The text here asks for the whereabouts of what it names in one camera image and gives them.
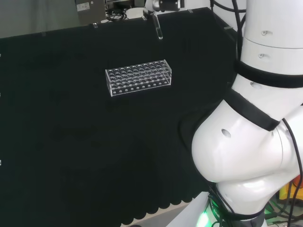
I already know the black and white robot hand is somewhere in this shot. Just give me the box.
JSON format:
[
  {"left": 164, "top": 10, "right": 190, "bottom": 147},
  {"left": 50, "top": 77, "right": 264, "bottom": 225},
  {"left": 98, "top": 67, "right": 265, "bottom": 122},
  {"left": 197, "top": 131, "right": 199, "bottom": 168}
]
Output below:
[{"left": 142, "top": 0, "right": 186, "bottom": 20}]

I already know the clear glass test tube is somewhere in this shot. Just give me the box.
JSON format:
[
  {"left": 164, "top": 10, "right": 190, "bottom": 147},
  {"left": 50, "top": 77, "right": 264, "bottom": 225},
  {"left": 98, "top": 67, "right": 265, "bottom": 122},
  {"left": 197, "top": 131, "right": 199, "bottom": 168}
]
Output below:
[{"left": 152, "top": 14, "right": 164, "bottom": 40}]

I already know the clear test tube rack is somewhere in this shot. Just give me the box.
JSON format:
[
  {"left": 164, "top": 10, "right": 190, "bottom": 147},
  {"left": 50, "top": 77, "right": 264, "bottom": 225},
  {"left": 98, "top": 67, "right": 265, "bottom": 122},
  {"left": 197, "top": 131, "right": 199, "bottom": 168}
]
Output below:
[{"left": 105, "top": 60, "right": 172, "bottom": 97}]

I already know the grey metal box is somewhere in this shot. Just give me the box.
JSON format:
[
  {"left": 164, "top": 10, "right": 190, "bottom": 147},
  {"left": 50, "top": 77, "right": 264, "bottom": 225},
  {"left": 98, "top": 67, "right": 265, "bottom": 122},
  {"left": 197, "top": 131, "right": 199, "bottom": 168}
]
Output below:
[{"left": 75, "top": 0, "right": 106, "bottom": 26}]

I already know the black bench cloth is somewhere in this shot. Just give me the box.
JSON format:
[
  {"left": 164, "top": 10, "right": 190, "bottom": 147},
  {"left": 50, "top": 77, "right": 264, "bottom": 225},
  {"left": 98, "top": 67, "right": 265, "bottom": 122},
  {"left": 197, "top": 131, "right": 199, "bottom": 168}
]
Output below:
[{"left": 0, "top": 7, "right": 244, "bottom": 227}]

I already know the yellow stop button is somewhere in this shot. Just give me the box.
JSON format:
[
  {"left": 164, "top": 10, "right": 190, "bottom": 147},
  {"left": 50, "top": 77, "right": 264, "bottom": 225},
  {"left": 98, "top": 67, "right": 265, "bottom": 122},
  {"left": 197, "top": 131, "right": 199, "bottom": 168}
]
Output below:
[{"left": 278, "top": 177, "right": 299, "bottom": 201}]

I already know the black cable bundle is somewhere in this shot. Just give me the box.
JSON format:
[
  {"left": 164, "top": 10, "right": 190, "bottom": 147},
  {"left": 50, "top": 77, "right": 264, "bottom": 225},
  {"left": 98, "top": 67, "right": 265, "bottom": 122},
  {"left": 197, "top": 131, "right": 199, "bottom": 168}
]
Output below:
[{"left": 105, "top": 8, "right": 128, "bottom": 23}]

